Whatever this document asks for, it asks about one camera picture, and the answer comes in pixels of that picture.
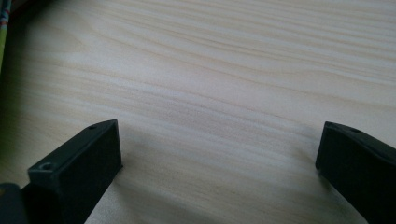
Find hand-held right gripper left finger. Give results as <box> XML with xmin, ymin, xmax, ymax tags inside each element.
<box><xmin>21</xmin><ymin>119</ymin><xmax>123</xmax><ymax>224</ymax></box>

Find teal blue book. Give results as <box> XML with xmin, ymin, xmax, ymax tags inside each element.
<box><xmin>0</xmin><ymin>0</ymin><xmax>13</xmax><ymax>75</ymax></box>

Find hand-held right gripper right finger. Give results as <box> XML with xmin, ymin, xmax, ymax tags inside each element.
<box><xmin>315</xmin><ymin>120</ymin><xmax>396</xmax><ymax>224</ymax></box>

